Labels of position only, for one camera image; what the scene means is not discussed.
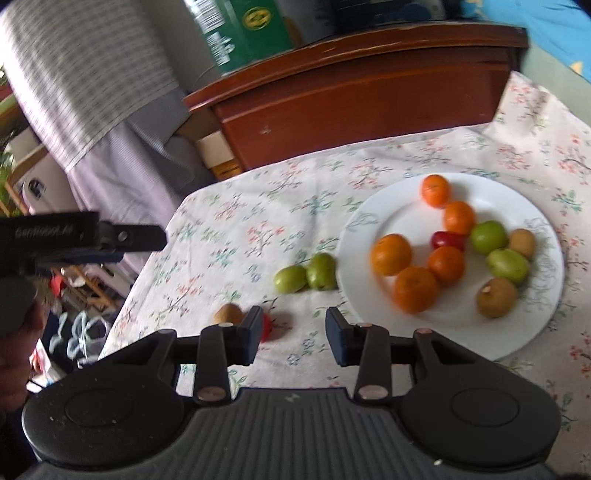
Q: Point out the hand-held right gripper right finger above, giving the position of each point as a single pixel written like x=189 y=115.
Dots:
x=339 y=333

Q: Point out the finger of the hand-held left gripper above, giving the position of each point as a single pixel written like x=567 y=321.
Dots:
x=134 y=237

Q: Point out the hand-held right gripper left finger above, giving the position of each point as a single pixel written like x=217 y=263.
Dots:
x=253 y=333

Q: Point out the red cherry tomato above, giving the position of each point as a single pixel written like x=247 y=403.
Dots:
x=267 y=328
x=448 y=240

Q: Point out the brown kiwi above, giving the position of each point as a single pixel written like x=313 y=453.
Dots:
x=521 y=243
x=496 y=297
x=227 y=314

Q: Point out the green plum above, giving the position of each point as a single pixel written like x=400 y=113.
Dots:
x=488 y=237
x=291 y=279
x=507 y=265
x=322 y=271

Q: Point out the orange mandarin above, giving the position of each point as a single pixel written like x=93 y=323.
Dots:
x=415 y=290
x=446 y=264
x=391 y=254
x=459 y=218
x=435 y=190

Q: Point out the white plate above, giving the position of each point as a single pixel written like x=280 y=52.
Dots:
x=461 y=327

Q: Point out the person's left hand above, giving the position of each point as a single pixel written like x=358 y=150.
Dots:
x=21 y=364

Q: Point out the white appliance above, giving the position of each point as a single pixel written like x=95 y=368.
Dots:
x=46 y=184

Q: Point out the wooden stool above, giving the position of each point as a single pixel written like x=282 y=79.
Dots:
x=92 y=286

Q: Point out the floral tablecloth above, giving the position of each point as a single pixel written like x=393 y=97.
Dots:
x=258 y=217

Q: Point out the open yellow cardboard box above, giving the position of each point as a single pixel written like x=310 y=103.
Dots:
x=221 y=157

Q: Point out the brown wooden nightstand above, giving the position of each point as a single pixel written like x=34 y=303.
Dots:
x=360 y=106

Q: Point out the green cardboard box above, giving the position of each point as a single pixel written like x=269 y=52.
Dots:
x=240 y=32

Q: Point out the pale green bed sheet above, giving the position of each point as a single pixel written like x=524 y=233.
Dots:
x=554 y=78

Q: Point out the blue printed blanket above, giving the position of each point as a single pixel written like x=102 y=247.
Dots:
x=554 y=27

